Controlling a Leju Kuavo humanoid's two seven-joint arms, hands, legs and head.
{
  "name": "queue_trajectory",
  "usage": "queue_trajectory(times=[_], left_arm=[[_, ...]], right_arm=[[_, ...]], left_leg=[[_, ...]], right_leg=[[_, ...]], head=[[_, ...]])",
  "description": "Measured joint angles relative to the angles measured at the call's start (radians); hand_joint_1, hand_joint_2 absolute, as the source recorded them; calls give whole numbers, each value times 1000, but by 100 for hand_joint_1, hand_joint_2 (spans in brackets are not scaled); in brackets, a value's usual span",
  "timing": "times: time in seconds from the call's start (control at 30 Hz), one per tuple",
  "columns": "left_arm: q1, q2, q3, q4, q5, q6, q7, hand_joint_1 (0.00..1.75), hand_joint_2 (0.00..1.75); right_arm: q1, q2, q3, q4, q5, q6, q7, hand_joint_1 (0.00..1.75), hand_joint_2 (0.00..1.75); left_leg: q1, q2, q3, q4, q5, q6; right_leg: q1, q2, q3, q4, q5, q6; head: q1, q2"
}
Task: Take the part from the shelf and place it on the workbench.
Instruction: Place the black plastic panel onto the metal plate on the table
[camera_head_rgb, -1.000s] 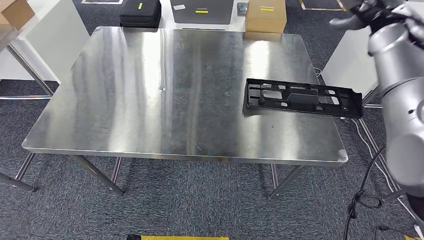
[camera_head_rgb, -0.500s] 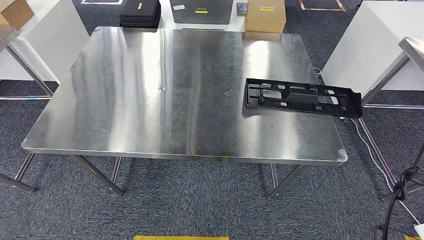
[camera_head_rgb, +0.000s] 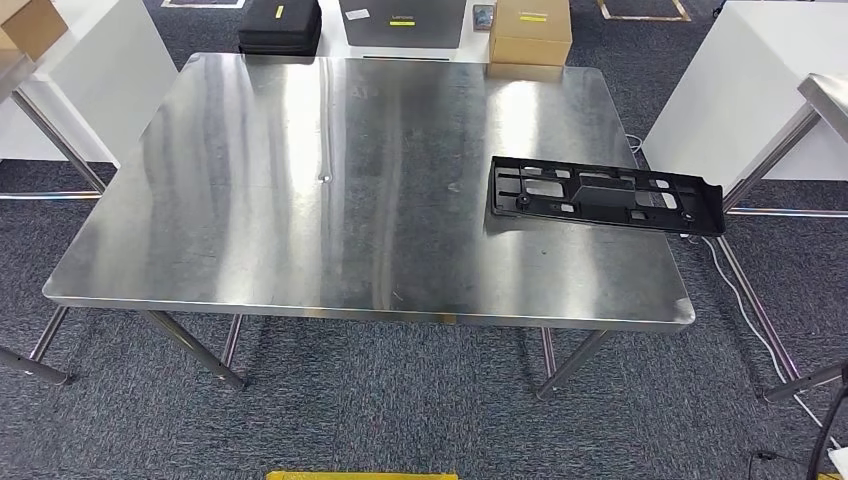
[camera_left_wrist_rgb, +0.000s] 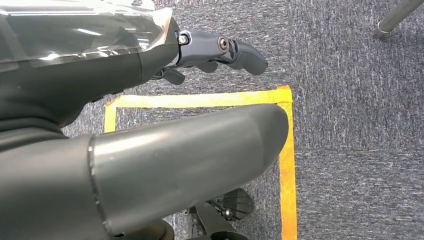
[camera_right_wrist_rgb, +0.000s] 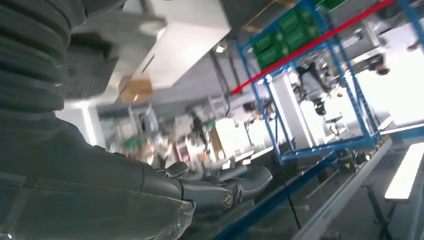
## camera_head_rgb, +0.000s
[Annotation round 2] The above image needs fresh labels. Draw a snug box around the thick black cable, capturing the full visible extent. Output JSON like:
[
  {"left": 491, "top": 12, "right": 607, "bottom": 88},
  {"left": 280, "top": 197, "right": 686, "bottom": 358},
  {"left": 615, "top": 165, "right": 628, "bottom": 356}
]
[{"left": 804, "top": 377, "right": 848, "bottom": 480}]

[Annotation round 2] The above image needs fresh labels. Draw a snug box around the black fabric case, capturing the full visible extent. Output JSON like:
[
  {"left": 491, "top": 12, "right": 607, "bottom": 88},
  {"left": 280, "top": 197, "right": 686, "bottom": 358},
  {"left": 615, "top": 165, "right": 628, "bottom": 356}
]
[{"left": 237, "top": 0, "right": 325, "bottom": 58}]

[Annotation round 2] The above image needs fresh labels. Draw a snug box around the grey laptop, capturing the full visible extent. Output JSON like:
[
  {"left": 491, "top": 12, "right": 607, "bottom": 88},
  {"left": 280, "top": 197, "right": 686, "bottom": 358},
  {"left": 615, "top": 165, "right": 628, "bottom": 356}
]
[{"left": 337, "top": 0, "right": 469, "bottom": 50}]

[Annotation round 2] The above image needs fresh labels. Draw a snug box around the brown cardboard box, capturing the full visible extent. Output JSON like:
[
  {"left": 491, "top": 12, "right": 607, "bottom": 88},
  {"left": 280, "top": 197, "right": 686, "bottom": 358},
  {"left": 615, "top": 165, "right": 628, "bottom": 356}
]
[
  {"left": 0, "top": 0, "right": 70, "bottom": 63},
  {"left": 487, "top": 0, "right": 574, "bottom": 68}
]

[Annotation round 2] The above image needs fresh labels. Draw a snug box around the black plastic bracket plate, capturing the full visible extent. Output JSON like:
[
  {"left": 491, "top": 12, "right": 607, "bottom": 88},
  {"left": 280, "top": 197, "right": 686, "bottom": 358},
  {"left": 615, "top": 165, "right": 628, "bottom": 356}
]
[{"left": 488, "top": 156, "right": 727, "bottom": 238}]

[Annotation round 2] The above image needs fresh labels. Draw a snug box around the white table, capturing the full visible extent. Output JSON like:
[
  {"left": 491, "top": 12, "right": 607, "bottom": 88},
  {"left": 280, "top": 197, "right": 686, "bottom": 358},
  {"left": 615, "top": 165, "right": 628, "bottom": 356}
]
[{"left": 316, "top": 0, "right": 497, "bottom": 65}]

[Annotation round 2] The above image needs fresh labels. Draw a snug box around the steel workbench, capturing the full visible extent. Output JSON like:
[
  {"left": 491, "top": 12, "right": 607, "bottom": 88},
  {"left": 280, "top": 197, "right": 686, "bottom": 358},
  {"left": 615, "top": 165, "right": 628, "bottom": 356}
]
[
  {"left": 0, "top": 56, "right": 111, "bottom": 387},
  {"left": 715, "top": 71, "right": 848, "bottom": 403},
  {"left": 27, "top": 51, "right": 697, "bottom": 401}
]

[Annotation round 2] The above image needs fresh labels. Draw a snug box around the white floor cable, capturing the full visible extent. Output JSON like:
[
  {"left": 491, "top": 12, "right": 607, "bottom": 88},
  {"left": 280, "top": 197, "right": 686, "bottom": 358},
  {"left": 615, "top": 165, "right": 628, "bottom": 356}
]
[{"left": 622, "top": 132, "right": 829, "bottom": 432}]

